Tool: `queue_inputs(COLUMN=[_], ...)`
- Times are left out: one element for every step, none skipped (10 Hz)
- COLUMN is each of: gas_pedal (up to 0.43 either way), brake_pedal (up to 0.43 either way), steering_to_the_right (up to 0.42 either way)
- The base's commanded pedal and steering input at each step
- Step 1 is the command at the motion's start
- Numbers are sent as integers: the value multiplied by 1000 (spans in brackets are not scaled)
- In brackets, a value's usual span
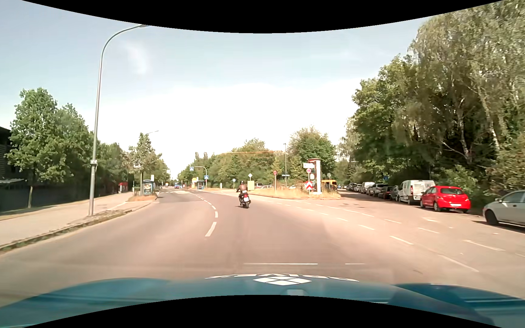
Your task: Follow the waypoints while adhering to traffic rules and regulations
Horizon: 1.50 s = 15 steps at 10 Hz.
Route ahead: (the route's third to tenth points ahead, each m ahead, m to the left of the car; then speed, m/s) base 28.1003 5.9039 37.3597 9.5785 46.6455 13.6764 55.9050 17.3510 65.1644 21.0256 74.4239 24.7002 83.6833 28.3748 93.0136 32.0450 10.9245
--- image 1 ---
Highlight distant trees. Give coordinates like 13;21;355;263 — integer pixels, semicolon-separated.
177;127;339;188

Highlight person on motorcycle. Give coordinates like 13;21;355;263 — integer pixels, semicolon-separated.
236;180;251;209

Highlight dry grass traffic island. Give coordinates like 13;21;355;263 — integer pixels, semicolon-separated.
250;187;341;200

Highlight advertising column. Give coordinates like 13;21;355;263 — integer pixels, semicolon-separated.
312;158;323;195

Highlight blue pedestrian crossing sign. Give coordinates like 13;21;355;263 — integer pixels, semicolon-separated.
189;166;209;189

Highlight grey asphalt road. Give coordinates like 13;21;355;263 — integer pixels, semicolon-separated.
0;187;525;307

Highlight road markings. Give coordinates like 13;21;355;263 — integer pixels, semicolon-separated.
187;189;525;274

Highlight row of parked cars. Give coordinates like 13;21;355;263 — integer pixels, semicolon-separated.
337;182;400;200

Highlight white van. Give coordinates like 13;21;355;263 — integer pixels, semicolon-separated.
397;179;436;205

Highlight car's own bonnet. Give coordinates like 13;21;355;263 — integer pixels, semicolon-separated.
0;274;525;328

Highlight red car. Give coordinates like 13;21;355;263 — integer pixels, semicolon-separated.
420;185;472;213

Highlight large trees and bushes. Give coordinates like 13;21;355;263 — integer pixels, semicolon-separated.
340;0;525;215

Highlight row of trees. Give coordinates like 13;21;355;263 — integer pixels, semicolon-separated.
5;87;171;209

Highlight grey pavement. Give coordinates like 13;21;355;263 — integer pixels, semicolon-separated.
0;191;157;262

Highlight silver car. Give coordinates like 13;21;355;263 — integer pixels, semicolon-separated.
482;189;525;239

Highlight tall grey lamp post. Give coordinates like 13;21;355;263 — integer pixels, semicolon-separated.
88;24;150;217

